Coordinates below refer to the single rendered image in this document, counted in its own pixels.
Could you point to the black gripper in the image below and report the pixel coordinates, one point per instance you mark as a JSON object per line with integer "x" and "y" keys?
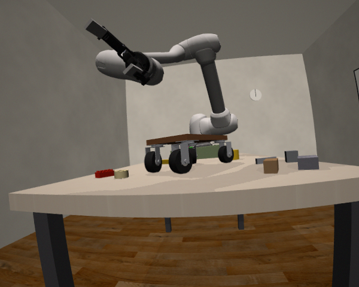
{"x": 139, "y": 64}

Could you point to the red toy brick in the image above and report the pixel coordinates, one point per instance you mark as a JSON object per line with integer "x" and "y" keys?
{"x": 104, "y": 173}

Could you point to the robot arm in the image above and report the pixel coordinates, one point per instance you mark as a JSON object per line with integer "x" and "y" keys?
{"x": 203, "y": 48}

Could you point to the brown cube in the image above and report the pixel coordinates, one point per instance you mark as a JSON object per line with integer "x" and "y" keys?
{"x": 270, "y": 165}

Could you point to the wheeled wooden dolly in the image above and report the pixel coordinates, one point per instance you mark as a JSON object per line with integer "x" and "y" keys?
{"x": 182, "y": 157}

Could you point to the grey metal bar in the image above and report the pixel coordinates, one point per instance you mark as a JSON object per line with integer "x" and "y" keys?
{"x": 260, "y": 160}

